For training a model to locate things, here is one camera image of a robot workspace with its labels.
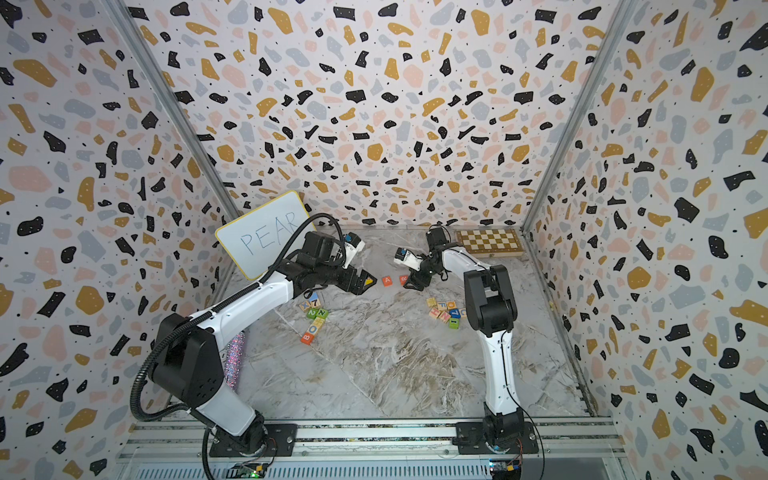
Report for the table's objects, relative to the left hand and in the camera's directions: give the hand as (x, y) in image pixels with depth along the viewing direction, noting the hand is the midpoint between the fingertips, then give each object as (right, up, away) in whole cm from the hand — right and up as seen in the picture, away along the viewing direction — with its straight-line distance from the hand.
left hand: (368, 273), depth 85 cm
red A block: (+4, -4, +19) cm, 20 cm away
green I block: (+26, -16, +9) cm, 32 cm away
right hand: (+13, -2, +21) cm, 25 cm away
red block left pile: (-19, -20, +6) cm, 28 cm away
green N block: (-16, -13, +10) cm, 23 cm away
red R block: (+10, -4, +21) cm, 23 cm away
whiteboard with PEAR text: (-40, +10, +15) cm, 44 cm away
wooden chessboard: (+40, +10, +29) cm, 50 cm away
